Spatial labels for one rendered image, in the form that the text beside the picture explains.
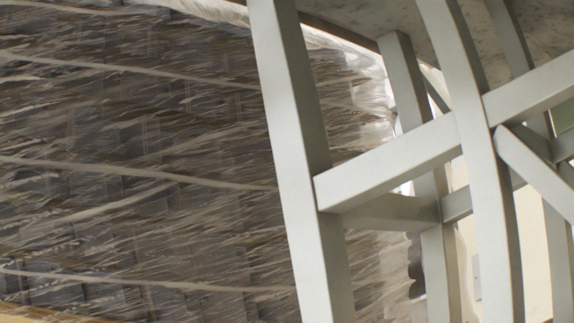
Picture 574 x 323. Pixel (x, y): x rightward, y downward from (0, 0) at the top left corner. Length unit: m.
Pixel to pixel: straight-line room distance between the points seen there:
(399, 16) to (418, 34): 0.06
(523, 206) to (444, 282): 9.24
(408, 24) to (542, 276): 9.00
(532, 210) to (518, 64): 9.19
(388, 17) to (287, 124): 0.26
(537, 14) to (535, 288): 9.05
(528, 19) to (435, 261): 0.36
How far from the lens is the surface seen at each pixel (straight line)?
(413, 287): 2.00
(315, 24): 1.46
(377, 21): 0.96
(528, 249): 10.02
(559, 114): 0.83
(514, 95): 0.61
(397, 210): 0.83
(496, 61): 1.14
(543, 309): 9.87
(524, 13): 0.96
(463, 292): 1.99
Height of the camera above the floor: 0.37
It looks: 19 degrees up
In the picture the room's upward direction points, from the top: 10 degrees counter-clockwise
